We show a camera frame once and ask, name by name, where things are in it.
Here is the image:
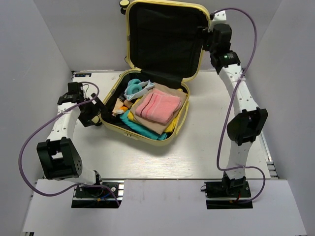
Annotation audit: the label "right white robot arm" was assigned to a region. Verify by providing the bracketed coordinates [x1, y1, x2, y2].
[198, 23, 268, 196]

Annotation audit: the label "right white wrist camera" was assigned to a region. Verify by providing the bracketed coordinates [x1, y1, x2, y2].
[208, 10, 226, 32]

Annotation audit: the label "beige cosmetic tube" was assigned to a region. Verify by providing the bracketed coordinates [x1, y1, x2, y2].
[112, 98, 124, 117]

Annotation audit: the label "yellow suitcase with black lining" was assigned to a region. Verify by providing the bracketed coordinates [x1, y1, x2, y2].
[100, 0, 210, 147]

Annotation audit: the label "teal cloth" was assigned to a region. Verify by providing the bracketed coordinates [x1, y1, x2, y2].
[120, 110, 179, 141]

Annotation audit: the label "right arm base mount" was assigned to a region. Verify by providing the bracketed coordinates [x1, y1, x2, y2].
[200, 181, 253, 210]

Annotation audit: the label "teal cat-ear headphones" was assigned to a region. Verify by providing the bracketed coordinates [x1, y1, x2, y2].
[124, 79, 155, 101]

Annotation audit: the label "beige cloth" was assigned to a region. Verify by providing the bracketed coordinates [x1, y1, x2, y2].
[129, 82, 189, 135]

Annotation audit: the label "orange sunscreen tube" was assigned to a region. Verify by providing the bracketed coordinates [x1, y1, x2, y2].
[115, 106, 129, 115]

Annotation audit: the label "beige round bottle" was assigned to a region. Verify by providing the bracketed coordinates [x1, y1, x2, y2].
[119, 95, 128, 106]

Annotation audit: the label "pink striped towel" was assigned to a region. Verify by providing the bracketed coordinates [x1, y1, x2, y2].
[135, 88, 182, 124]

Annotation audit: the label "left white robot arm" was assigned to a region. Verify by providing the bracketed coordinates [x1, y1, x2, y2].
[36, 82, 105, 196]

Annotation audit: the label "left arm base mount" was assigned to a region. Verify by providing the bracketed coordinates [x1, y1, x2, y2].
[71, 180, 124, 209]

